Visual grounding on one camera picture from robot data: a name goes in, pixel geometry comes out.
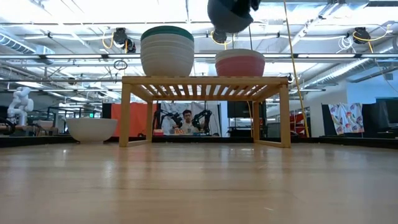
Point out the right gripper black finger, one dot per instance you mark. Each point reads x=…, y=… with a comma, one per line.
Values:
x=245, y=6

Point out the blue ribbed bowl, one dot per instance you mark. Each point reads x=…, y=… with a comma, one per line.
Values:
x=227, y=21

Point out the pink ribbed bowl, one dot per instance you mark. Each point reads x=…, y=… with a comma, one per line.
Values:
x=240, y=67

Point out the green ribbed bowl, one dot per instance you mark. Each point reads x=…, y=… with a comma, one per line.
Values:
x=167, y=30

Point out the black background robot arm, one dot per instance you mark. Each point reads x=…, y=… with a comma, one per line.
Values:
x=202, y=116
x=175, y=118

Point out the slatted wooden shelf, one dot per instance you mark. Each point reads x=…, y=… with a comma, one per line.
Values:
x=202, y=80

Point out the black monitor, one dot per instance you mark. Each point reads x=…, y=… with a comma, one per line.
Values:
x=239, y=109

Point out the white patterned backdrop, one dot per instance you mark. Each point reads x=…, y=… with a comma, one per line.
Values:
x=199, y=105

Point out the person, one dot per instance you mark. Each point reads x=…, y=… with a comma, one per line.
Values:
x=187, y=116

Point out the red cabinet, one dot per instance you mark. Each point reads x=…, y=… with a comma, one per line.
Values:
x=293, y=123

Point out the floral cloth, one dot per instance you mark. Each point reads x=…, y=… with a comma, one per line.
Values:
x=346, y=118

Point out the orange partition panel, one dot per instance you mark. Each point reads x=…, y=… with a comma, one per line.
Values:
x=136, y=119

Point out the large black screen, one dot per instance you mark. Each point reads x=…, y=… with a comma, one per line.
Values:
x=382, y=115

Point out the black partition panel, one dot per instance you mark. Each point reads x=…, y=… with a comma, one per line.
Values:
x=106, y=121

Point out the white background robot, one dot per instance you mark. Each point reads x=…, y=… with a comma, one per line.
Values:
x=21, y=104

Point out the black aluminium table frame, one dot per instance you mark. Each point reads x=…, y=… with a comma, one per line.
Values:
x=46, y=141

